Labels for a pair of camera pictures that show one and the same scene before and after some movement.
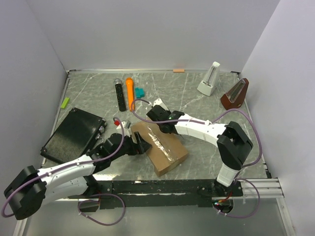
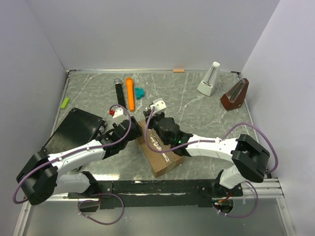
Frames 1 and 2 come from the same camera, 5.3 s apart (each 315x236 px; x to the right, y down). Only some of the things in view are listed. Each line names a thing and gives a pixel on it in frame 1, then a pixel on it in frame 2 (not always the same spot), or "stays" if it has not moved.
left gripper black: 139,148 -> 137,132
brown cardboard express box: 167,150 stays
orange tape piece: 178,70 stays
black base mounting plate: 135,194 stays
